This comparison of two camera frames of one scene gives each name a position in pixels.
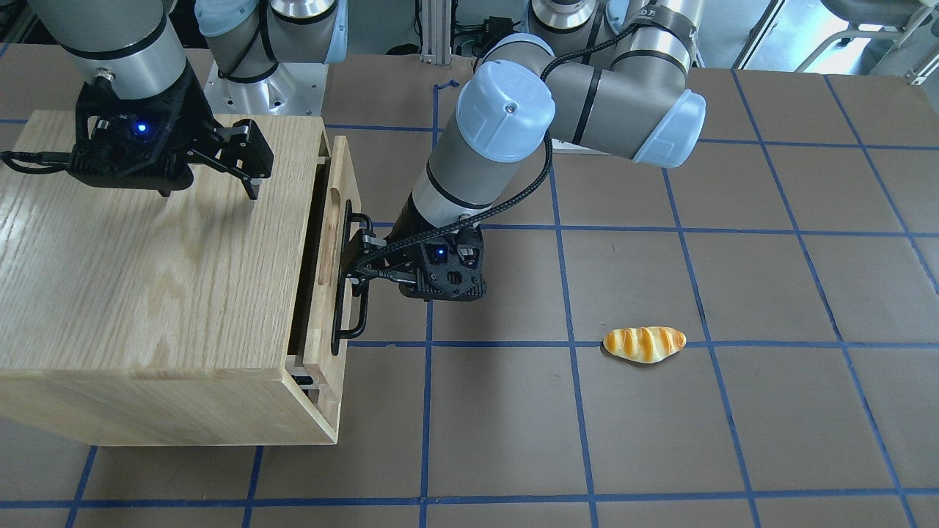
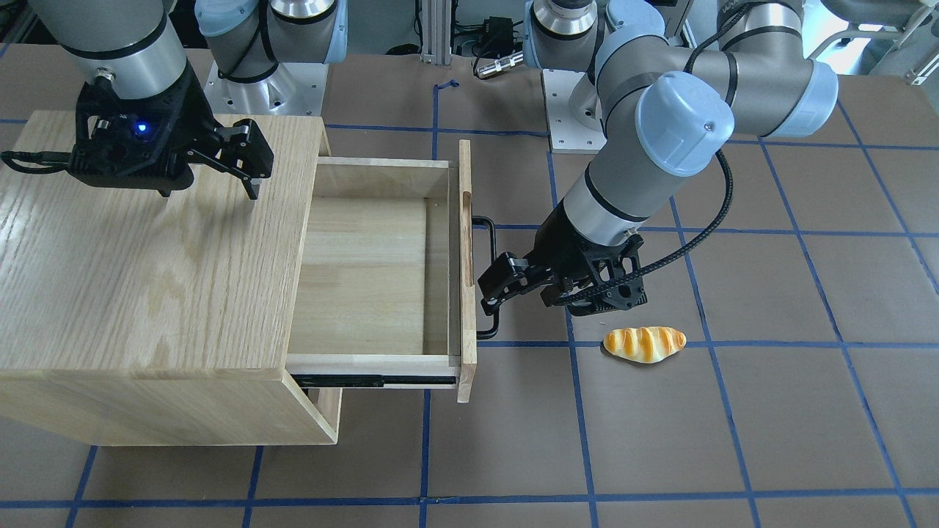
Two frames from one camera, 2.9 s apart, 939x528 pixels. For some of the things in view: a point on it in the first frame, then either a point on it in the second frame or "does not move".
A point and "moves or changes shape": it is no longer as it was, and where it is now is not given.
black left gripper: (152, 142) does not move
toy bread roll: (644, 345) does not move
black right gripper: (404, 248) -> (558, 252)
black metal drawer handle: (351, 312) -> (486, 335)
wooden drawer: (336, 185) moves or changes shape
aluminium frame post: (436, 36) does not move
